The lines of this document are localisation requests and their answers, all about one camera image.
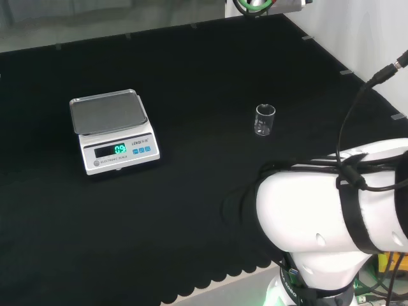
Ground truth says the yellow stop button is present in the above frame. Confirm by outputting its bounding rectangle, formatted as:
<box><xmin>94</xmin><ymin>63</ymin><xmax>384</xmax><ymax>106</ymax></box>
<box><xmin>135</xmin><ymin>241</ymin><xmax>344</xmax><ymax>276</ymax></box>
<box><xmin>377</xmin><ymin>251</ymin><xmax>405</xmax><ymax>273</ymax></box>

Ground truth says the black cable with plug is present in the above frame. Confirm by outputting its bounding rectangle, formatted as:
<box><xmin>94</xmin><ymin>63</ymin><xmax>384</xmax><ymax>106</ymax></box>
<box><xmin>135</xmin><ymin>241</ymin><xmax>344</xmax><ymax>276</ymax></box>
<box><xmin>336</xmin><ymin>50</ymin><xmax>408</xmax><ymax>193</ymax></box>

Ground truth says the electronic balance with steel pan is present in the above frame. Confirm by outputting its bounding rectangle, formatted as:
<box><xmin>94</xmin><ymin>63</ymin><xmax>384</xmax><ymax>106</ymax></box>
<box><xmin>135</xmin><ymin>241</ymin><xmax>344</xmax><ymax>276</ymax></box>
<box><xmin>69</xmin><ymin>89</ymin><xmax>161</xmax><ymax>177</ymax></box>

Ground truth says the black bench cloth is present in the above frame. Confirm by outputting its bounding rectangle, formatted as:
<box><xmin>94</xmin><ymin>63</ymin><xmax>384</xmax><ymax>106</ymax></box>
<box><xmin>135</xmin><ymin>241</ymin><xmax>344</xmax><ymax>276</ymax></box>
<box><xmin>0</xmin><ymin>13</ymin><xmax>408</xmax><ymax>306</ymax></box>

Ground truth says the small clear glass beaker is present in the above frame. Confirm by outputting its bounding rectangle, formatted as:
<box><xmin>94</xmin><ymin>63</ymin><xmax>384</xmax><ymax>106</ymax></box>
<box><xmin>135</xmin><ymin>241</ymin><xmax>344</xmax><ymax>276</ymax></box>
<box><xmin>254</xmin><ymin>103</ymin><xmax>277</xmax><ymax>137</ymax></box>

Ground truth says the green cable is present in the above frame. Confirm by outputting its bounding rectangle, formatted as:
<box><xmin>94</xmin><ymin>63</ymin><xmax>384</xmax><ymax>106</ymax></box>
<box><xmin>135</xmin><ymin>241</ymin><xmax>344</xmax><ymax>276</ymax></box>
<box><xmin>237</xmin><ymin>0</ymin><xmax>274</xmax><ymax>14</ymax></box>

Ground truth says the silver metal fixture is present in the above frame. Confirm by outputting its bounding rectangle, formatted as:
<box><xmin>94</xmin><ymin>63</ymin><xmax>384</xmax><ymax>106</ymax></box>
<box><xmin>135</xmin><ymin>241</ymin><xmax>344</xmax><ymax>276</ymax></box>
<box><xmin>247</xmin><ymin>0</ymin><xmax>315</xmax><ymax>15</ymax></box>

